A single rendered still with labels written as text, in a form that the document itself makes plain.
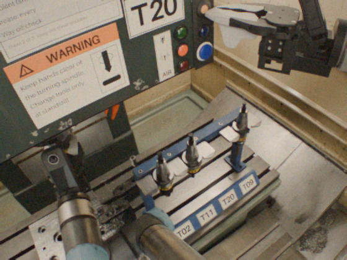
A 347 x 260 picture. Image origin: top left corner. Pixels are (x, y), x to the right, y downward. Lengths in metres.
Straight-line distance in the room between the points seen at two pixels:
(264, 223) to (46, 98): 1.12
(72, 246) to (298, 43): 0.51
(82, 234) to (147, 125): 1.45
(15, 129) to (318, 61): 0.45
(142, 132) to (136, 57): 1.47
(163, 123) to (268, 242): 1.06
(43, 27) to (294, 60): 0.36
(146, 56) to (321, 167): 1.16
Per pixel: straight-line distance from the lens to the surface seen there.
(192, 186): 1.20
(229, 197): 1.12
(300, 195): 1.41
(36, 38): 0.36
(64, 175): 0.59
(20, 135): 0.43
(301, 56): 0.45
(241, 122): 0.94
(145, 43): 0.43
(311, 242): 1.43
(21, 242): 1.30
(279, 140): 1.51
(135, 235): 0.61
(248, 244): 1.26
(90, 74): 0.40
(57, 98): 0.41
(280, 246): 1.32
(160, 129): 1.87
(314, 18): 0.42
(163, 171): 0.80
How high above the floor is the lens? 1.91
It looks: 46 degrees down
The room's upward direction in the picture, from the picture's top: 7 degrees counter-clockwise
